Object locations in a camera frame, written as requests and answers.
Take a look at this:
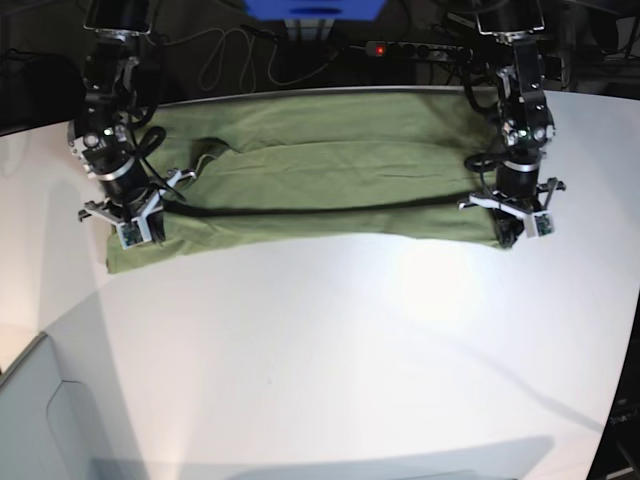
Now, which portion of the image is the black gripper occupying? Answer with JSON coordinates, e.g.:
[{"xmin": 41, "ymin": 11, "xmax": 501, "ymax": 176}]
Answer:
[
  {"xmin": 97, "ymin": 159, "xmax": 166, "ymax": 244},
  {"xmin": 492, "ymin": 162, "xmax": 540, "ymax": 248}
]

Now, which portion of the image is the green T-shirt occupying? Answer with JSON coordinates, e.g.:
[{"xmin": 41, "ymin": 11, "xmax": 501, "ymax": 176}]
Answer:
[{"xmin": 106, "ymin": 93, "xmax": 499, "ymax": 274}]

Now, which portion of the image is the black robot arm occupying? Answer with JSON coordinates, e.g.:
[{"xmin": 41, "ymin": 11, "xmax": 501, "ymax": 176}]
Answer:
[
  {"xmin": 68, "ymin": 1, "xmax": 559, "ymax": 249},
  {"xmin": 108, "ymin": 38, "xmax": 562, "ymax": 262}
]

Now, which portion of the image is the black power strip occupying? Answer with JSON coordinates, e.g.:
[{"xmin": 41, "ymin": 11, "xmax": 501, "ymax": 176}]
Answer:
[{"xmin": 364, "ymin": 41, "xmax": 473, "ymax": 65}]

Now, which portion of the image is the blue box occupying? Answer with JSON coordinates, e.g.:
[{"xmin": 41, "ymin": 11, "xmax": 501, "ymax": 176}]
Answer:
[{"xmin": 245, "ymin": 0, "xmax": 386, "ymax": 21}]

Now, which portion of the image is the grey plastic bin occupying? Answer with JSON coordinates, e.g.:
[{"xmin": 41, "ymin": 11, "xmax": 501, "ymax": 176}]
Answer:
[{"xmin": 1, "ymin": 333, "xmax": 149, "ymax": 479}]

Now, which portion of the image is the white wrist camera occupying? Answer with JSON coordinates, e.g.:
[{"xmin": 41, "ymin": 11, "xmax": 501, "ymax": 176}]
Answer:
[
  {"xmin": 458, "ymin": 177, "xmax": 566, "ymax": 239},
  {"xmin": 77, "ymin": 169, "xmax": 197, "ymax": 250}
]

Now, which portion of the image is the yellow-green cable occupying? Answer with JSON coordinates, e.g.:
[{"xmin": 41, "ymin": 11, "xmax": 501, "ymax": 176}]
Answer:
[{"xmin": 164, "ymin": 27, "xmax": 341, "ymax": 91}]

